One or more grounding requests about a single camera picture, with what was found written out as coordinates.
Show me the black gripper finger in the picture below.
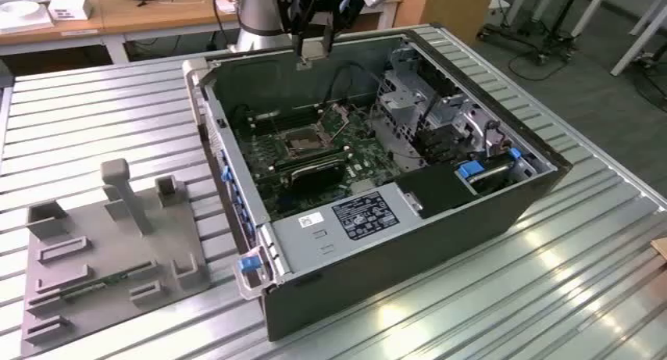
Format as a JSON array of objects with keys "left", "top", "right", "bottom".
[
  {"left": 320, "top": 21, "right": 345, "bottom": 57},
  {"left": 289, "top": 8, "right": 317, "bottom": 59}
]

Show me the silver CPU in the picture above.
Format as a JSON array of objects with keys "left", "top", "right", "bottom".
[{"left": 294, "top": 41, "right": 328, "bottom": 70}]

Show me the metal socket cover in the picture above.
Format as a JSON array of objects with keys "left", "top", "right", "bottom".
[{"left": 310, "top": 103, "right": 356, "bottom": 141}]

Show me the silver upper drive bay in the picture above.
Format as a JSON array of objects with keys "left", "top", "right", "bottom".
[{"left": 388, "top": 43, "right": 424, "bottom": 78}]

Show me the silver perforated drive cage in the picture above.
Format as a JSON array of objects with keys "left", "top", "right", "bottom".
[{"left": 372, "top": 69, "right": 436, "bottom": 160}]

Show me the wooden cabinet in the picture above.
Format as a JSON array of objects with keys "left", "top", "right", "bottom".
[{"left": 420, "top": 0, "right": 498, "bottom": 47}]

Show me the wooden desk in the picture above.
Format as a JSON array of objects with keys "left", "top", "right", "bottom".
[{"left": 0, "top": 0, "right": 405, "bottom": 64}]

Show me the green motherboard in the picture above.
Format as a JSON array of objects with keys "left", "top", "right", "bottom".
[{"left": 228, "top": 100, "right": 424, "bottom": 221}]

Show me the installed green RAM stick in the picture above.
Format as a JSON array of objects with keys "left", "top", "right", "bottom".
[{"left": 269, "top": 152, "right": 344, "bottom": 173}]

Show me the black graphics card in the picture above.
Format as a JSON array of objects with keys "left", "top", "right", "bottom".
[{"left": 285, "top": 159, "right": 345, "bottom": 192}]

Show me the white labelled box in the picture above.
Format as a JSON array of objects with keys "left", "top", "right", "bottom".
[{"left": 45, "top": 0, "right": 93, "bottom": 22}]

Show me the black wheeled stand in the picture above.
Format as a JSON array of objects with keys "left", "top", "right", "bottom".
[{"left": 477, "top": 0, "right": 582, "bottom": 66}]

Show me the white foam tray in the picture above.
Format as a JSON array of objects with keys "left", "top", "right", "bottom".
[{"left": 0, "top": 0, "right": 54, "bottom": 30}]

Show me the silver power supply unit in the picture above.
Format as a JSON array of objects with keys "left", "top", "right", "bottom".
[{"left": 258, "top": 182, "right": 424, "bottom": 294}]

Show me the white metal table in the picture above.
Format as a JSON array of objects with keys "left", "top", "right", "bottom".
[{"left": 608, "top": 0, "right": 667, "bottom": 78}]

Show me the blue case latch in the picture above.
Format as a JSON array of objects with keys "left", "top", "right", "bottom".
[{"left": 236, "top": 255, "right": 261, "bottom": 276}]

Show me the open dark PC case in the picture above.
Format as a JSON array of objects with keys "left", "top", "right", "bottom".
[{"left": 180, "top": 23, "right": 573, "bottom": 342}]

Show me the grey parts rack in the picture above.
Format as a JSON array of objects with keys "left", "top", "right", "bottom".
[{"left": 18, "top": 159, "right": 213, "bottom": 357}]

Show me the thick black internal cable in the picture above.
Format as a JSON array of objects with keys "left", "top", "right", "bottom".
[{"left": 317, "top": 61, "right": 385, "bottom": 108}]

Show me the silver cage bracket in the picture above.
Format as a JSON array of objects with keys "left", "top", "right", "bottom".
[{"left": 378, "top": 90, "right": 421, "bottom": 109}]

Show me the silver hinged metal bracket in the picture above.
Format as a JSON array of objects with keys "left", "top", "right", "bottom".
[{"left": 468, "top": 102, "right": 514, "bottom": 158}]

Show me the blue disk carrier handle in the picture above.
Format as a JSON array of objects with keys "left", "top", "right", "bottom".
[{"left": 453, "top": 159, "right": 484, "bottom": 181}]

